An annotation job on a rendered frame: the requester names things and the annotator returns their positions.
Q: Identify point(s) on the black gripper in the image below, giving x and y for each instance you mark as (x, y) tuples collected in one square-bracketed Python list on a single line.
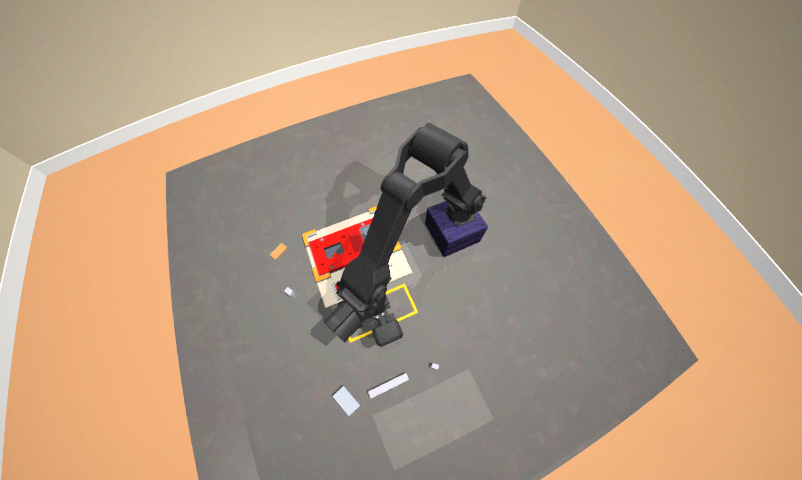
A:
[(386, 329)]

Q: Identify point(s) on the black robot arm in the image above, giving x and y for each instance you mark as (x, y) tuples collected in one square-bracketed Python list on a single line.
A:
[(365, 278)]

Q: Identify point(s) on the orange flat rectangular block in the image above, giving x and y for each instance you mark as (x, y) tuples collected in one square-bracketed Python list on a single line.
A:
[(278, 251)]

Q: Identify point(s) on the grey rectangular bar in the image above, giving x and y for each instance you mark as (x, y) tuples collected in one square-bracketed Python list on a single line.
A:
[(387, 386)]

